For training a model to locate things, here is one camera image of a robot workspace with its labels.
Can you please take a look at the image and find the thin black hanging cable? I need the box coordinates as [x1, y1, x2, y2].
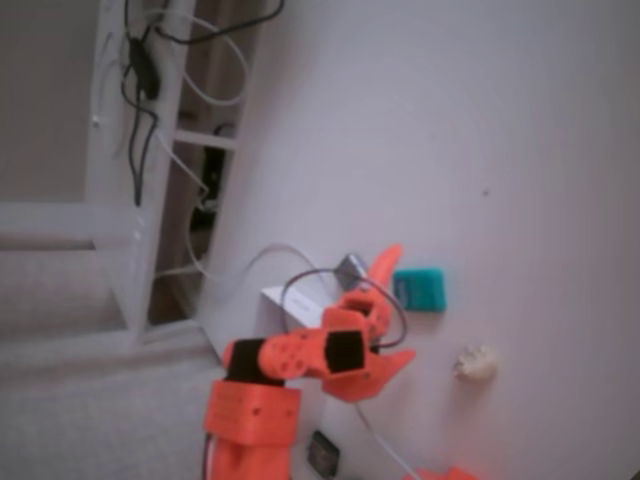
[119, 0, 286, 206]

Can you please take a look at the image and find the white cardboard bin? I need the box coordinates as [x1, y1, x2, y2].
[258, 284, 341, 351]

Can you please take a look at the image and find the beige bear figurine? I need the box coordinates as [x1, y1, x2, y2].
[452, 343, 500, 382]

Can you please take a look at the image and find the small green cube box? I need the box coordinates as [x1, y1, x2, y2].
[392, 267, 446, 312]

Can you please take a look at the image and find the small black box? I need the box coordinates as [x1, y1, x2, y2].
[305, 430, 341, 474]

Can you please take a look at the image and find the thin white diagonal cable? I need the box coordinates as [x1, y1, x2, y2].
[149, 127, 211, 211]

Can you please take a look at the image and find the black inline cable adapter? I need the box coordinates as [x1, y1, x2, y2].
[127, 37, 162, 99]

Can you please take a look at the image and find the white shelf frame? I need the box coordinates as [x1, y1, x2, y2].
[84, 0, 266, 346]

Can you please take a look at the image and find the long white cable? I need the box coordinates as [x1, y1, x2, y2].
[184, 219, 426, 480]

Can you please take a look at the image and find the looped white cable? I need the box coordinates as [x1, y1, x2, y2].
[149, 9, 251, 109]

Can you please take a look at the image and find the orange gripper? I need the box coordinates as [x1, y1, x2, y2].
[319, 243, 416, 403]

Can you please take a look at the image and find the small gray box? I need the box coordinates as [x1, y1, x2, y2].
[333, 253, 369, 291]

